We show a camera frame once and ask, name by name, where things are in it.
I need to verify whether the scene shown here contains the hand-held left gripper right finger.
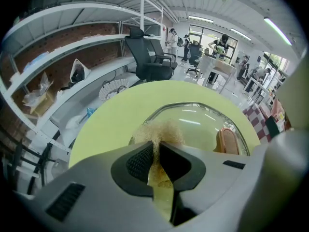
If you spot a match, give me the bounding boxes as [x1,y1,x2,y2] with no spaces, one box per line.
[160,141,254,232]

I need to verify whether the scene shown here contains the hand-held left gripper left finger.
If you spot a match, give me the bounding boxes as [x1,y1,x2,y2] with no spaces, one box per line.
[13,140,174,232]

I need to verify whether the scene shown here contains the glass lid with wooden handle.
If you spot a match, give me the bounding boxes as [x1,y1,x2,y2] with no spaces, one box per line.
[129,102,251,156]

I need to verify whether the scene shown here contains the round table green tablecloth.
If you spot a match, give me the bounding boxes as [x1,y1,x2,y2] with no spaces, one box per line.
[68,80,262,226]

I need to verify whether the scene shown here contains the pink white checkered cloth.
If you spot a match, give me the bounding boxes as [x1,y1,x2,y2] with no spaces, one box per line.
[242,102,275,142]

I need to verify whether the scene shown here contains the dark green box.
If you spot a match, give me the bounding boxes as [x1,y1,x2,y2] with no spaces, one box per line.
[265,116,283,139]

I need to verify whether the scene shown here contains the white woven basket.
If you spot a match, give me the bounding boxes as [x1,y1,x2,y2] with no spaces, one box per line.
[98,79,130,102]

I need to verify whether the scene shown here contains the pink cushion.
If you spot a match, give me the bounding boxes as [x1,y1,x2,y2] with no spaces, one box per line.
[271,98,288,120]

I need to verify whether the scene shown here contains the cardboard box with plastic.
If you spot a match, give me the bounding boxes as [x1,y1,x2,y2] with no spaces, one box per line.
[23,72,55,117]

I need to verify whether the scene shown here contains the white bag black contents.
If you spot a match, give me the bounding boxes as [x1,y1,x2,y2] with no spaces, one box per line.
[70,58,91,84]

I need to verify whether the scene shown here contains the white desk wooden top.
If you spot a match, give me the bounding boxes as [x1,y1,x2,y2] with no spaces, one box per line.
[197,54,237,94]

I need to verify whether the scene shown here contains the black office chair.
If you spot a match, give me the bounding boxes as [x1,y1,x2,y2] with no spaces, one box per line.
[144,39,178,70]
[124,28,174,82]
[187,41,203,77]

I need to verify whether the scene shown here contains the white shelf rack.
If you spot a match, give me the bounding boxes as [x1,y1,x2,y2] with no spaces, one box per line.
[0,0,179,203]

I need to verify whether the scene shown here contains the ceiling light tube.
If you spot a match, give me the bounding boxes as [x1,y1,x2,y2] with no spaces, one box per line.
[230,28,253,41]
[263,17,293,46]
[188,15,214,23]

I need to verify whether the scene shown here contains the black desk frame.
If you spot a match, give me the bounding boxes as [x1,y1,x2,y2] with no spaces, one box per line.
[9,139,61,195]

